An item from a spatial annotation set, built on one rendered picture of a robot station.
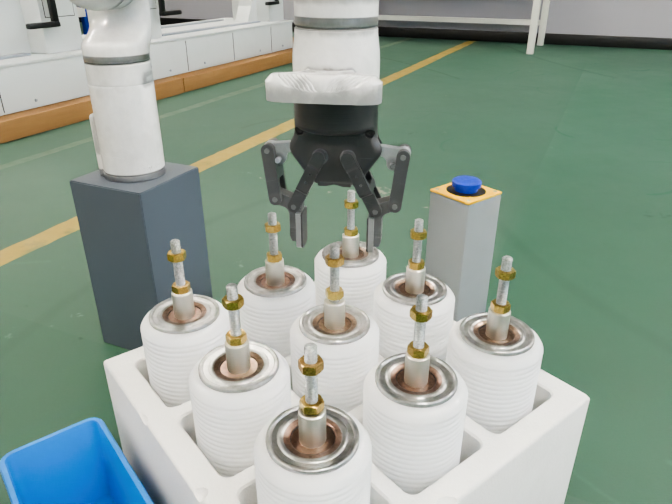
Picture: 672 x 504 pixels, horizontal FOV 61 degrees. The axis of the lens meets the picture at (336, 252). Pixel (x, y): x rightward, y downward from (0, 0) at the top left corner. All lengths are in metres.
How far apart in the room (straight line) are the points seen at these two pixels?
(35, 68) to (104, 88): 1.82
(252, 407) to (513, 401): 0.26
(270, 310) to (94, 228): 0.40
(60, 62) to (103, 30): 1.87
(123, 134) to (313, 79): 0.50
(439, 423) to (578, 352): 0.59
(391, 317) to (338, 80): 0.31
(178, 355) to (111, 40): 0.47
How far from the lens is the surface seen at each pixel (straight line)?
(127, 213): 0.91
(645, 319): 1.23
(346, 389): 0.61
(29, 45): 2.91
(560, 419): 0.65
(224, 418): 0.54
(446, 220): 0.81
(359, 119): 0.50
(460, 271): 0.82
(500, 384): 0.60
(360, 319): 0.62
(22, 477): 0.77
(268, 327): 0.68
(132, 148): 0.91
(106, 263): 0.99
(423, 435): 0.53
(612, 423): 0.96
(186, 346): 0.62
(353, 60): 0.48
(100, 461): 0.79
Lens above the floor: 0.59
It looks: 26 degrees down
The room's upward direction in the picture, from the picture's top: straight up
